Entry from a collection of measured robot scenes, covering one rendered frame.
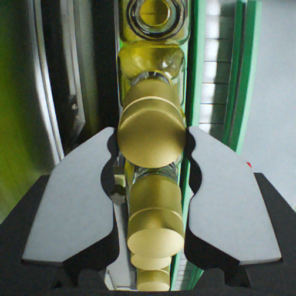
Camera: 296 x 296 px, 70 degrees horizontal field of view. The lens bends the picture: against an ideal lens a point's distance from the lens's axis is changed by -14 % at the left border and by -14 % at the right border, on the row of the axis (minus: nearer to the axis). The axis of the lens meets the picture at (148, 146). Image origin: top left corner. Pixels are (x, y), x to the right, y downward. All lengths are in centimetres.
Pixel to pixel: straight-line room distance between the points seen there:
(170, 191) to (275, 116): 52
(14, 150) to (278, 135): 61
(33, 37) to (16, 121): 9
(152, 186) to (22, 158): 14
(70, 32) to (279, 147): 59
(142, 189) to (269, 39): 49
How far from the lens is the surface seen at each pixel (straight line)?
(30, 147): 26
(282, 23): 59
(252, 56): 33
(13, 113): 23
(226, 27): 40
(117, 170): 40
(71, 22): 49
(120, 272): 84
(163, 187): 15
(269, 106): 63
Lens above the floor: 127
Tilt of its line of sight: 57 degrees down
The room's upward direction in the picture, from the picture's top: 179 degrees counter-clockwise
